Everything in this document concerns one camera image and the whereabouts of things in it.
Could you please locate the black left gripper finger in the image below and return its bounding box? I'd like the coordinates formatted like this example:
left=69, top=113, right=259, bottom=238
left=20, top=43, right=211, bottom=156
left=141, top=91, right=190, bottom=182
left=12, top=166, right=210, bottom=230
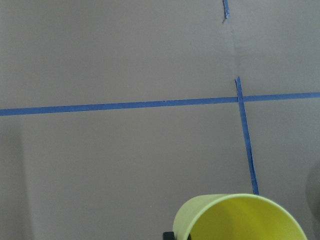
left=162, top=231, right=175, bottom=240

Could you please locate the yellow paper cup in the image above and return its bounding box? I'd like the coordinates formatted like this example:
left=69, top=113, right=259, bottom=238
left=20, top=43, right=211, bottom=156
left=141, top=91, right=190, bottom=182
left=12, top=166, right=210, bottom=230
left=172, top=193, right=307, bottom=240

